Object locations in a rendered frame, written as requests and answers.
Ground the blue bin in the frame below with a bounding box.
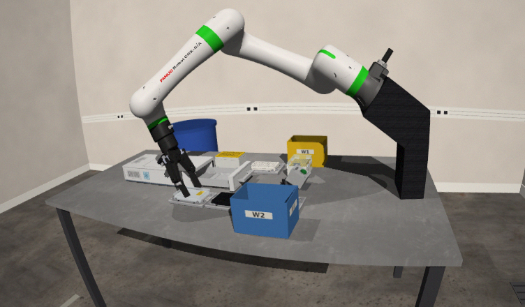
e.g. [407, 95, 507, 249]
[230, 182, 299, 239]

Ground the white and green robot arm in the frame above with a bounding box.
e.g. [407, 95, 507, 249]
[129, 8, 393, 142]

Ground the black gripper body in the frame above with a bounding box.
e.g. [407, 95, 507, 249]
[157, 134, 180, 163]

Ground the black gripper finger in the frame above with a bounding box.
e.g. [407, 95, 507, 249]
[162, 153, 190, 198]
[177, 148, 202, 188]

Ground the yellow bin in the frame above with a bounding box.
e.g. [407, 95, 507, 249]
[287, 135, 327, 167]

